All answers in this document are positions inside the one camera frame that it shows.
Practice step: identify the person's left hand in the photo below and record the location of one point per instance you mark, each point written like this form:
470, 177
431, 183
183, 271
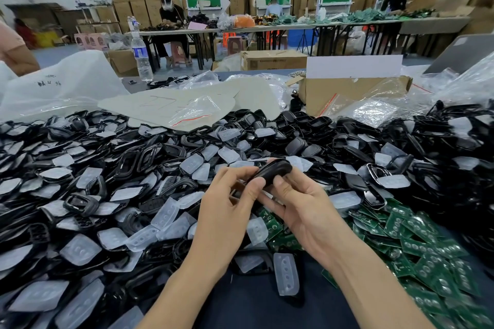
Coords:
222, 220

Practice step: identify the person's right hand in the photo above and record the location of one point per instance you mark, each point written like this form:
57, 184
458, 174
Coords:
308, 220

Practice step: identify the person's left thumb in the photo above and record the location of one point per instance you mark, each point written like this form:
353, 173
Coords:
252, 190

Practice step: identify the person's right thumb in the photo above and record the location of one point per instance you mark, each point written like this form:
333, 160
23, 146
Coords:
285, 192

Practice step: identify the black key fob shell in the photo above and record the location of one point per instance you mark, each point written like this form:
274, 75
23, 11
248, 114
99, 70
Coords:
274, 170

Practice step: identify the person's right forearm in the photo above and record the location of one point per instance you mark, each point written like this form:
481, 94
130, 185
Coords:
370, 286

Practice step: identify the person's left forearm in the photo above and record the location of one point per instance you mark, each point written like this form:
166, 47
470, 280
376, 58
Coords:
181, 294

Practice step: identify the clear zip bag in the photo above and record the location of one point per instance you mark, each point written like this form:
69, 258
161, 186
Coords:
200, 109
362, 111

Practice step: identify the open brown cardboard box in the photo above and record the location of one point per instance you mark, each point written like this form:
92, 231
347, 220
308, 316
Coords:
359, 91

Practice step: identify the pile of black plastic casings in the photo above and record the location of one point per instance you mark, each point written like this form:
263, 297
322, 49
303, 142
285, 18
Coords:
131, 159

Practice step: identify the beige foam sheet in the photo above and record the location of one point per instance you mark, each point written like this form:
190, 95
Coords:
154, 105

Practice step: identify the closed brown cardboard box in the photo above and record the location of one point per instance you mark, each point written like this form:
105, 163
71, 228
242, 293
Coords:
272, 60

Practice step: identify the white paper sheet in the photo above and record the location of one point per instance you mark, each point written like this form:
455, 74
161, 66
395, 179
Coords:
353, 66

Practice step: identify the red plastic stool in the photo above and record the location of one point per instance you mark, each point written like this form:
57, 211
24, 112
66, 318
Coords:
229, 38

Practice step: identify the pink plastic stool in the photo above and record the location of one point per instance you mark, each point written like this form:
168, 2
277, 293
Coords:
179, 53

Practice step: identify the blue plastic bin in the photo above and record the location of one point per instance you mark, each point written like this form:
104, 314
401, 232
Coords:
301, 36

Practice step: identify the pile of green circuit boards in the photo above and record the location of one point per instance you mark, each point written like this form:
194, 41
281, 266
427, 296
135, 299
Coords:
428, 263

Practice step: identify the clear plastic water bottle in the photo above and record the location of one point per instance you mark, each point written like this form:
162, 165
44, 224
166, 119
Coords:
142, 59

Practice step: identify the long grey work table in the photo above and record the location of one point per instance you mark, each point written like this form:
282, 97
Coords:
347, 26

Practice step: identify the pile of translucent silicone pads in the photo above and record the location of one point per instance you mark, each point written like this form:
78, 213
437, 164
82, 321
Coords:
79, 249

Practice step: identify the heap of clear plastic bags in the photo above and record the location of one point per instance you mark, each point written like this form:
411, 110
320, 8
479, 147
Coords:
463, 82

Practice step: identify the large white plastic bag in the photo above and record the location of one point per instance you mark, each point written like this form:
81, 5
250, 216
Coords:
65, 78

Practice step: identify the row of pink stools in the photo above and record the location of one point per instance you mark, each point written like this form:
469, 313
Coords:
90, 41

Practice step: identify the grey flat panel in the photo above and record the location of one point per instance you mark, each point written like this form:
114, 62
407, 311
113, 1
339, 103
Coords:
465, 53

